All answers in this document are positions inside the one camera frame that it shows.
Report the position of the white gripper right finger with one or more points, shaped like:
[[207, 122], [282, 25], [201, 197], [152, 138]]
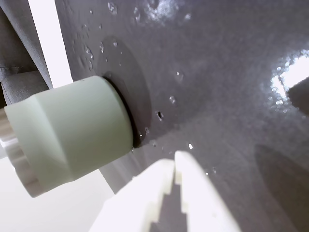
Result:
[[202, 200]]

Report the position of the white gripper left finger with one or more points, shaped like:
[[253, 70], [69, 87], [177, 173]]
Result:
[[135, 205]]

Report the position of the mint green metal cup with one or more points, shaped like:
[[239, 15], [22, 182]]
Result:
[[72, 133]]

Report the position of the black glossy mat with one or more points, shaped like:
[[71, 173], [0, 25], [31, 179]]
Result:
[[217, 72]]

